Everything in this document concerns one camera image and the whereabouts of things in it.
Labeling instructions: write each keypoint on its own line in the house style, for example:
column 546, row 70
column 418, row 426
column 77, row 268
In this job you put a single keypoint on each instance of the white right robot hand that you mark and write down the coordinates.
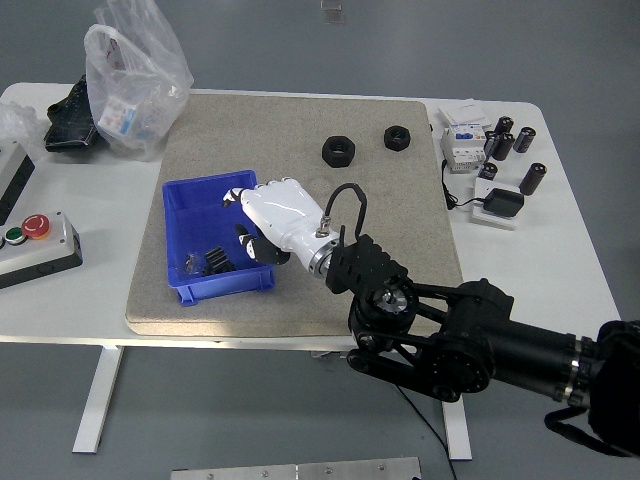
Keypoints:
column 280, row 210

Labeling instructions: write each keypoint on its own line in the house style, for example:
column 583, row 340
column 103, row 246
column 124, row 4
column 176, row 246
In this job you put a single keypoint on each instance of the black double gear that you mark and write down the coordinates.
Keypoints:
column 218, row 261

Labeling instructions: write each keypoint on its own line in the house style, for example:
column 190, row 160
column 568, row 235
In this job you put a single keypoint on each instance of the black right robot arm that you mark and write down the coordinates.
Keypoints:
column 500, row 340

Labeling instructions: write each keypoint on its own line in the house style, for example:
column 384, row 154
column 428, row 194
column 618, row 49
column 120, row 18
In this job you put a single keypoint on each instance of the large black hex nut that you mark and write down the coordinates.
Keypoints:
column 338, row 159

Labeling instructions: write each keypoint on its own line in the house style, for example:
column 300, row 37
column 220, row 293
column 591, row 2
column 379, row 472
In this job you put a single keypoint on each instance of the blue plastic box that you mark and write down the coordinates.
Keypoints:
column 200, row 225

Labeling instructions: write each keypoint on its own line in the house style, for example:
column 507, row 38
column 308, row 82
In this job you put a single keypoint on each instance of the small black hex nut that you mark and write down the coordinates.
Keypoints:
column 397, row 143

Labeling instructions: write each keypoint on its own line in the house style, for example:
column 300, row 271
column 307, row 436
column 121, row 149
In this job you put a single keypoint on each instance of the grey button control box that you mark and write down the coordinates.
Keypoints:
column 45, row 255

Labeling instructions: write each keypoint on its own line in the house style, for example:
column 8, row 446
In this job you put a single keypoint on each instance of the grey-brown mat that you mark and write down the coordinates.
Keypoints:
column 250, row 125

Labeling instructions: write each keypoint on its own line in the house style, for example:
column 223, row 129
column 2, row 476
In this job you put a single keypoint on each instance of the small dark screws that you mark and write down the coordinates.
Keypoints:
column 192, row 263

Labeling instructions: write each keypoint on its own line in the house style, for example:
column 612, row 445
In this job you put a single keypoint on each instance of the small printed carton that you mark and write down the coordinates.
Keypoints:
column 117, row 119

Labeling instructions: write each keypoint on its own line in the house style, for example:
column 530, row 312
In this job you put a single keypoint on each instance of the white circuit breaker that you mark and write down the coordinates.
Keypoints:
column 462, row 147

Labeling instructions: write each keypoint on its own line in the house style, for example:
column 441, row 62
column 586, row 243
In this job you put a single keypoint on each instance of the clear plastic bag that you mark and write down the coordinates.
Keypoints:
column 145, row 65

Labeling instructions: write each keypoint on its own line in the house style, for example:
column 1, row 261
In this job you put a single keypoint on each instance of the grey floor fixture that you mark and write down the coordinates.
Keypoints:
column 332, row 12

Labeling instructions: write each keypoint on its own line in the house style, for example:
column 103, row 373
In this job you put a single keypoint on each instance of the flat white carton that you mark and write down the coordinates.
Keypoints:
column 462, row 114

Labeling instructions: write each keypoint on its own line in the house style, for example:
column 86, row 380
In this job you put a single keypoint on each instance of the black cylindrical capacitor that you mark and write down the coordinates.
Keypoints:
column 506, row 146
column 524, row 140
column 487, row 171
column 532, row 177
column 504, row 124
column 490, row 144

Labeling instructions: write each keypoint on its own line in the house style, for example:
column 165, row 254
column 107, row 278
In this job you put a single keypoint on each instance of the white flat block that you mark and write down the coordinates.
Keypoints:
column 492, row 222

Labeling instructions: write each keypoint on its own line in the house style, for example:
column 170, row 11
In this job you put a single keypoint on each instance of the black power adapter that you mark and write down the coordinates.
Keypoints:
column 506, row 202

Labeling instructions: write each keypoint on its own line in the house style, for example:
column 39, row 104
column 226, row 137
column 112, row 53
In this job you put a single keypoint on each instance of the black pouch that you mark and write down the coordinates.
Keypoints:
column 70, row 125

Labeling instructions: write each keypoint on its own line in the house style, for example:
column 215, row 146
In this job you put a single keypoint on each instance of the red emergency stop button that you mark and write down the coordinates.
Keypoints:
column 36, row 226

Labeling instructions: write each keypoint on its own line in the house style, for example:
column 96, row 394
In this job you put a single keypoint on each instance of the silver metal plate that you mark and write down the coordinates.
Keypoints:
column 300, row 470

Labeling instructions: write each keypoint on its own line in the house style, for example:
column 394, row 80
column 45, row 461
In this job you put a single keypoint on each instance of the white table leg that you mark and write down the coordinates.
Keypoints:
column 100, row 400
column 457, row 435

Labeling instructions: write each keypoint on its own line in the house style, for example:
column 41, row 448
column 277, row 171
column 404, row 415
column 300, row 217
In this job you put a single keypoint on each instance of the green push button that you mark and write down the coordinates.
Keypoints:
column 13, row 235

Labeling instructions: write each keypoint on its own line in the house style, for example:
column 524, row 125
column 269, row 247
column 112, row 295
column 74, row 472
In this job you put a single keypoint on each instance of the crumpled clear plastic wrap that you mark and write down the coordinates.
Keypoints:
column 17, row 122

